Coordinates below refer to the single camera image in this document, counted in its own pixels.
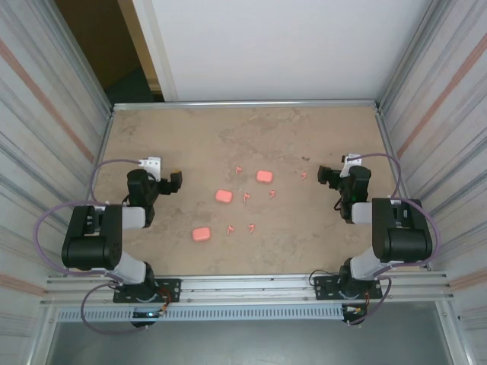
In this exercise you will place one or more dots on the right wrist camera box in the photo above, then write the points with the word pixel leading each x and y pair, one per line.
pixel 350 159

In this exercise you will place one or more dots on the white door frame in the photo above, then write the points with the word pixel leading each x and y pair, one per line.
pixel 154 45

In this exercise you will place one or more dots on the brown wooden door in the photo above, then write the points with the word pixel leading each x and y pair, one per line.
pixel 99 30

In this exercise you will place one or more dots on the small controller board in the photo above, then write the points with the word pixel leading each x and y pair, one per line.
pixel 352 310
pixel 146 315

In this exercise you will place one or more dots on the pink earbud charging case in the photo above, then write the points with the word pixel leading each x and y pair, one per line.
pixel 264 176
pixel 201 234
pixel 223 196

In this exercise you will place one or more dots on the grey metal sheet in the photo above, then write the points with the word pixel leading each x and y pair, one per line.
pixel 247 346

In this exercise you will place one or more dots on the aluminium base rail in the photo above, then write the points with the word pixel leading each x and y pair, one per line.
pixel 247 285

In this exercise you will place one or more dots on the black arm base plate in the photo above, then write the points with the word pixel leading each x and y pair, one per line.
pixel 323 292
pixel 171 285

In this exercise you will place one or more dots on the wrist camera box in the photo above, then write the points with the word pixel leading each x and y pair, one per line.
pixel 152 164
pixel 350 159

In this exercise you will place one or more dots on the aluminium corner post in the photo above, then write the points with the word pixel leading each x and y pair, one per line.
pixel 83 61
pixel 402 57

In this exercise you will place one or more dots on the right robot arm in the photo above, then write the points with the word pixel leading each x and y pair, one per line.
pixel 403 235

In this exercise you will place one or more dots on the aluminium side rail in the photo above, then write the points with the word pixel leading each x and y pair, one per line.
pixel 386 137
pixel 105 137

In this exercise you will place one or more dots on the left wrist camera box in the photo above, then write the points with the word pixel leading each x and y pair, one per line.
pixel 152 164

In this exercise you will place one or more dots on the aluminium table end bar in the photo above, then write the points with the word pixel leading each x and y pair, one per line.
pixel 243 103

